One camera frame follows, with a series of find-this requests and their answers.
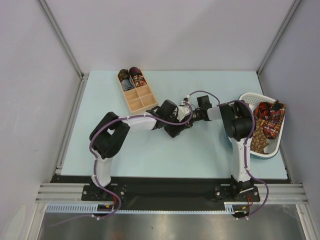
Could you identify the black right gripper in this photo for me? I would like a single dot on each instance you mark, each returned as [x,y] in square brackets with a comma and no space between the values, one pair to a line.
[200,114]

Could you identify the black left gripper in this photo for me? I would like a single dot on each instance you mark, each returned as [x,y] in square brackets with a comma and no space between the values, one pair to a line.
[173,131]

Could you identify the dark paisley tie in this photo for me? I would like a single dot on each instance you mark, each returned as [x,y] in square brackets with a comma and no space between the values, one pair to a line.
[174,132]

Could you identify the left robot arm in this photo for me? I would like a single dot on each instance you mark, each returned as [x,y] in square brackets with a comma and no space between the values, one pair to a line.
[108,137]

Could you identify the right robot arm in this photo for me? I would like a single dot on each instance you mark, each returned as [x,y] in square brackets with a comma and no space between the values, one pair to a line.
[239,125]

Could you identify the wooden compartment box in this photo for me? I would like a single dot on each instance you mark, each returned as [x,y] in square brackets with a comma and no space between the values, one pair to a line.
[139,99]

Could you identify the white teal plastic basket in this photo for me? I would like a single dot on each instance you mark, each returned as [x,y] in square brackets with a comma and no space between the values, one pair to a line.
[253,100]

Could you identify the red black rolled tie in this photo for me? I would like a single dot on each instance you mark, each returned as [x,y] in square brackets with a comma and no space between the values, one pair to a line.
[139,81]

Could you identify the orange black tie in basket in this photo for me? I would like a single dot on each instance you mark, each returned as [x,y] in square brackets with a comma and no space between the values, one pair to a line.
[262,111]

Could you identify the brown patterned tie in basket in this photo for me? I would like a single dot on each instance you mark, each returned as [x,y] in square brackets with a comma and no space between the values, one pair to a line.
[259,140]

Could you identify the grey blue rolled tie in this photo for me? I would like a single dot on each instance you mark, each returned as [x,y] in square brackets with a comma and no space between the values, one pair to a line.
[126,85]

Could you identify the navy red rolled tie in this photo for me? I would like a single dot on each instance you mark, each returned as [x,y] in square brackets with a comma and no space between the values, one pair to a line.
[135,71]

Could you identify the brown rolled tie in box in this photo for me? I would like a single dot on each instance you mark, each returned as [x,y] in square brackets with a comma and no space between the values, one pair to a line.
[123,75]

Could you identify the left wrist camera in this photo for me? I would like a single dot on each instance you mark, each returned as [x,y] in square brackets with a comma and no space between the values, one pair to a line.
[183,111]

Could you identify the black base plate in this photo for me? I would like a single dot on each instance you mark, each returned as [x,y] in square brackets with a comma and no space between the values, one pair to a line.
[158,192]

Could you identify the white cable duct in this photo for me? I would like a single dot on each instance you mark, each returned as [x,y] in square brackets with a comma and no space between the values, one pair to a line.
[105,209]

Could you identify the aluminium frame rail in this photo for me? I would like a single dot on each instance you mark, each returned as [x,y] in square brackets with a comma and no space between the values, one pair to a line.
[49,16]

